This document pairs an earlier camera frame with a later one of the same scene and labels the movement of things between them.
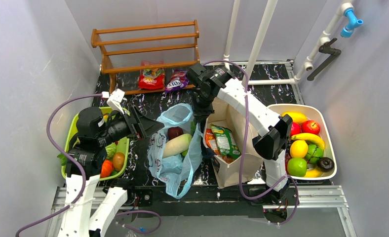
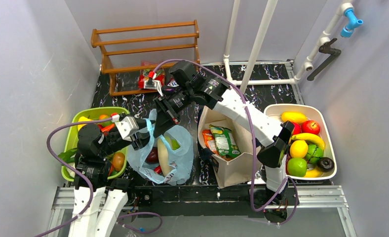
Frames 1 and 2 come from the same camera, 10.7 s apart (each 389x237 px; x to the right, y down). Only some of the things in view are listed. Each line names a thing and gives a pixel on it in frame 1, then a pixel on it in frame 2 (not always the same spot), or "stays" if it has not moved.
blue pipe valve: (352, 22) stays
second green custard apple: (314, 152) stays
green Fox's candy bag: (225, 142) stays
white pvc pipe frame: (269, 8) stays
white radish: (177, 145) -> (163, 155)
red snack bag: (152, 78) stays
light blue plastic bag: (175, 174) -> (182, 159)
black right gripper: (201, 110) -> (165, 111)
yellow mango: (297, 117) stays
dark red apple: (173, 132) -> (153, 156)
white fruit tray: (317, 113) stays
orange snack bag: (211, 141) stays
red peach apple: (310, 126) stays
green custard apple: (183, 153) -> (175, 145)
